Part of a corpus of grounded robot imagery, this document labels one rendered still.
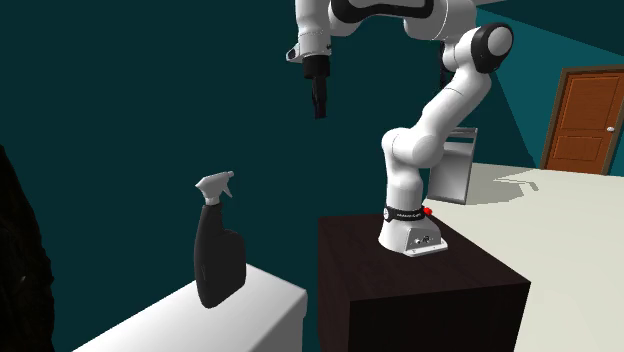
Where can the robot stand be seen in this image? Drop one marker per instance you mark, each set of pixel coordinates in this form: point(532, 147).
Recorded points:
point(390, 292)

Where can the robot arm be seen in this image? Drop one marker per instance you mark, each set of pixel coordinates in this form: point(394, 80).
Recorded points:
point(438, 117)

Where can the brown wooden door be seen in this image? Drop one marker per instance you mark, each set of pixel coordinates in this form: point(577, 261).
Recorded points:
point(582, 122)

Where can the grey metal bin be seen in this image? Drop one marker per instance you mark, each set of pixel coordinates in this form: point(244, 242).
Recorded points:
point(451, 178)

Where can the white table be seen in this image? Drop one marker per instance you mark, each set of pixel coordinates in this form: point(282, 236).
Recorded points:
point(234, 322)

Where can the black spray bottle white trigger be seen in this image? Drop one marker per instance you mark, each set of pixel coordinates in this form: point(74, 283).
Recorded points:
point(217, 263)

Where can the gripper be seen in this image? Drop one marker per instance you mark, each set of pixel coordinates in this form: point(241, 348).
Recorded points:
point(316, 66)

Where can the black bulky object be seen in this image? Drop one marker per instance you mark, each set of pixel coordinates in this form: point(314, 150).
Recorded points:
point(22, 273)

